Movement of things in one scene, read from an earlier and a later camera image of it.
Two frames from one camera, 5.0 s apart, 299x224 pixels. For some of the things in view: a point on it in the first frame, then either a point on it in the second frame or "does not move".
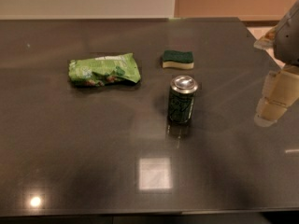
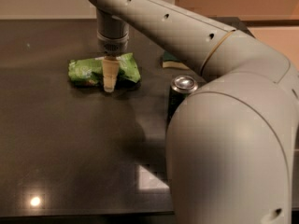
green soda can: x=181 y=99 does not move
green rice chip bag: x=115 y=69 does not move
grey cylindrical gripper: x=288 y=44 -> x=112 y=46
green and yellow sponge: x=172 y=59 does not move
